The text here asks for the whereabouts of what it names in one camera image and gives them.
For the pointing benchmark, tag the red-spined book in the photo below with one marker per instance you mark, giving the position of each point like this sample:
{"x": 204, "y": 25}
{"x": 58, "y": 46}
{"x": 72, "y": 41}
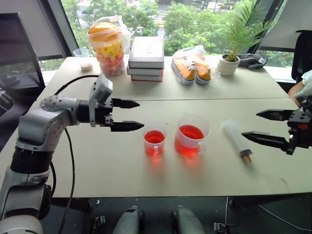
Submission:
{"x": 146, "y": 78}

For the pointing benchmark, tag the dark rounded grey shape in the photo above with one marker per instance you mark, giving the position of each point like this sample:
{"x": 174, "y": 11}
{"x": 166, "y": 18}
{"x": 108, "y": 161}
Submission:
{"x": 129, "y": 220}
{"x": 186, "y": 220}

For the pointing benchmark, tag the candy jar in plastic bag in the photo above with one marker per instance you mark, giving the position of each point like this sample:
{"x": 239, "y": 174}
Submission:
{"x": 108, "y": 48}

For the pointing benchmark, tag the black computer monitor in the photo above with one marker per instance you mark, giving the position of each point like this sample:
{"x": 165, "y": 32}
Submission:
{"x": 17, "y": 48}

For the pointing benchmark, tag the grey crumpled cloth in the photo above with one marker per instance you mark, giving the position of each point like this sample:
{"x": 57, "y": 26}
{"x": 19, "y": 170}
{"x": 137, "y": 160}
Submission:
{"x": 253, "y": 60}

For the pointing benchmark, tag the dark desk equipment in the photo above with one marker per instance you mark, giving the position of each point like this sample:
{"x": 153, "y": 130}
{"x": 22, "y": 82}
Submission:
{"x": 5, "y": 101}

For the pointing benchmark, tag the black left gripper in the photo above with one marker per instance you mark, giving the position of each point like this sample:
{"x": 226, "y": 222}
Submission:
{"x": 105, "y": 111}

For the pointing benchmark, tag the large beaker red liquid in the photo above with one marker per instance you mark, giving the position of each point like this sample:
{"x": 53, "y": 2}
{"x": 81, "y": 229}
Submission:
{"x": 191, "y": 139}

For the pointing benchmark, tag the black office chair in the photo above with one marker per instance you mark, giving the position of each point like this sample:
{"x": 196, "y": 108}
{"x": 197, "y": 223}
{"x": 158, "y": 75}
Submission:
{"x": 302, "y": 53}

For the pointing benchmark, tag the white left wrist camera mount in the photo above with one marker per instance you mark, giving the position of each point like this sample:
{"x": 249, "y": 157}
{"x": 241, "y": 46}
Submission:
{"x": 101, "y": 89}

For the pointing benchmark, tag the white ribbed plant pot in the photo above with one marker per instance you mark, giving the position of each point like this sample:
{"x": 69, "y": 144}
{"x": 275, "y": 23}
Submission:
{"x": 228, "y": 65}

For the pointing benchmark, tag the empty clear measuring cup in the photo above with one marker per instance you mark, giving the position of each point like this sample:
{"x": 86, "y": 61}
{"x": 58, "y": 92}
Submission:
{"x": 81, "y": 52}

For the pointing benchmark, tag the clear plastic syringe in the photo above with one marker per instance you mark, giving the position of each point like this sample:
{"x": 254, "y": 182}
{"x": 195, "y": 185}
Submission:
{"x": 236, "y": 136}

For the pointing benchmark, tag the person's bare forearm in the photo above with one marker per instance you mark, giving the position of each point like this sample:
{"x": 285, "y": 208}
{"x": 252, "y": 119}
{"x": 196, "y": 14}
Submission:
{"x": 295, "y": 89}

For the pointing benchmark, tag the orange canvas shoe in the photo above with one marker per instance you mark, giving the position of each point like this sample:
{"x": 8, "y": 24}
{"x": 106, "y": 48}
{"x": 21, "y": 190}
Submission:
{"x": 186, "y": 70}
{"x": 203, "y": 70}

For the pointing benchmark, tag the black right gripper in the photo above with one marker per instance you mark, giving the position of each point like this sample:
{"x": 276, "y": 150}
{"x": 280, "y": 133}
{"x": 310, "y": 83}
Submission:
{"x": 302, "y": 136}

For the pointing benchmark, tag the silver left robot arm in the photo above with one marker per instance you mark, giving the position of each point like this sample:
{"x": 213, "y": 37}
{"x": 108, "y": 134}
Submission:
{"x": 36, "y": 126}

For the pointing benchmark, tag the small beaker red liquid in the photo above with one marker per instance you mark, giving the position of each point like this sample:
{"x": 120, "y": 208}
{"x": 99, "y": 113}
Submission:
{"x": 154, "y": 142}

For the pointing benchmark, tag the orange shoes in bag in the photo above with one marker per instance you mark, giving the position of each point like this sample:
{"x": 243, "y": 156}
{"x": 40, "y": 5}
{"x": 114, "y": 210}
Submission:
{"x": 185, "y": 52}

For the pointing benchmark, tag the green palm plant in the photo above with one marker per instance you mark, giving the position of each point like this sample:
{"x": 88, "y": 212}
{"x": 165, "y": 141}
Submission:
{"x": 243, "y": 29}

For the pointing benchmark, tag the person's white sleeve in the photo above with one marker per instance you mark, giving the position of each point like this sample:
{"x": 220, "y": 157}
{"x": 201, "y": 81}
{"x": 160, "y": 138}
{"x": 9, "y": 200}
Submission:
{"x": 307, "y": 77}

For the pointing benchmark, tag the black table caster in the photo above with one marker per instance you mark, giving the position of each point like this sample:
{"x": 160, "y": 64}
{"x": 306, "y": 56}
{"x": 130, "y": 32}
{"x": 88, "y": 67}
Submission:
{"x": 222, "y": 228}
{"x": 98, "y": 221}

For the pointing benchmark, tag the small white round object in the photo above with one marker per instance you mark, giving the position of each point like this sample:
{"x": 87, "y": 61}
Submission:
{"x": 86, "y": 66}

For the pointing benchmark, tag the thin dark-spined book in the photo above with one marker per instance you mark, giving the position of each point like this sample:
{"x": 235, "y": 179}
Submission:
{"x": 145, "y": 71}

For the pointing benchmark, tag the large white hardcover book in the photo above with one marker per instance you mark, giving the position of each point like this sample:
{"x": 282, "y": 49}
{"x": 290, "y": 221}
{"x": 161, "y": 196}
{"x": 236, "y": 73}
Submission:
{"x": 147, "y": 52}

